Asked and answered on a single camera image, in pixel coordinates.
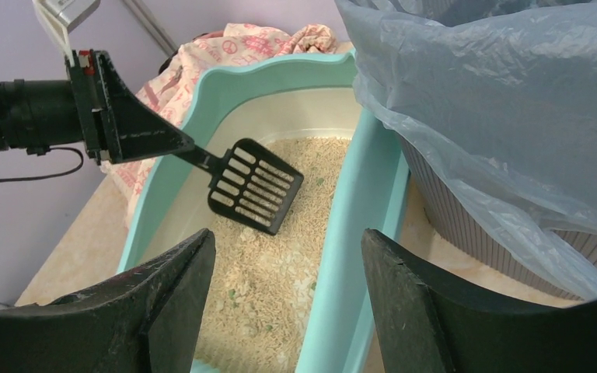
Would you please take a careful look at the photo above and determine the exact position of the black slotted litter scoop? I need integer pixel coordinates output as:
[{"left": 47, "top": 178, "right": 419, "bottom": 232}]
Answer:
[{"left": 176, "top": 138, "right": 304, "bottom": 235}]

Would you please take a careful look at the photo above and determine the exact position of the beige cat litter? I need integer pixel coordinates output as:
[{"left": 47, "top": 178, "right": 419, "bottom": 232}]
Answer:
[{"left": 194, "top": 138, "right": 350, "bottom": 372}]

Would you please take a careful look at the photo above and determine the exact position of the grey ribbed trash bin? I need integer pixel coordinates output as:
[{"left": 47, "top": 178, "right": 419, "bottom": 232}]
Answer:
[{"left": 400, "top": 139, "right": 597, "bottom": 304}]

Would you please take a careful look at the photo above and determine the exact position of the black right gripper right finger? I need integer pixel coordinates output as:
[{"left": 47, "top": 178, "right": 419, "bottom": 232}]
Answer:
[{"left": 361, "top": 229, "right": 597, "bottom": 372}]

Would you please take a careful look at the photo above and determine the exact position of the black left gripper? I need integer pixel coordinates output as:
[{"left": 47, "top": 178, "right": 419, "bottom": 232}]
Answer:
[{"left": 66, "top": 50, "right": 195, "bottom": 164}]

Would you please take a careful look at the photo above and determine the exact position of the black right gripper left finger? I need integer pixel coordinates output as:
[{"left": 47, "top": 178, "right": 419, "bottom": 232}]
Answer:
[{"left": 0, "top": 229, "right": 215, "bottom": 372}]

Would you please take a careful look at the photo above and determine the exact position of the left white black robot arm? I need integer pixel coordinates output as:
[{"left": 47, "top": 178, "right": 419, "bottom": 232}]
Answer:
[{"left": 0, "top": 50, "right": 194, "bottom": 164}]

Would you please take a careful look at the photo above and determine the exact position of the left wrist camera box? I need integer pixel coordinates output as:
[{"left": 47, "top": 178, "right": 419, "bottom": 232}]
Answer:
[{"left": 32, "top": 0, "right": 101, "bottom": 67}]

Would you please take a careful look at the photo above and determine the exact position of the cream pink printed cloth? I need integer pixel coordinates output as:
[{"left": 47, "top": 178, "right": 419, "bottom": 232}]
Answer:
[{"left": 99, "top": 23, "right": 340, "bottom": 228}]

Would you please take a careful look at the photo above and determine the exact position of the teal plastic litter box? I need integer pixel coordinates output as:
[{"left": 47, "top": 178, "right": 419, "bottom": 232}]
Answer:
[{"left": 117, "top": 50, "right": 412, "bottom": 373}]

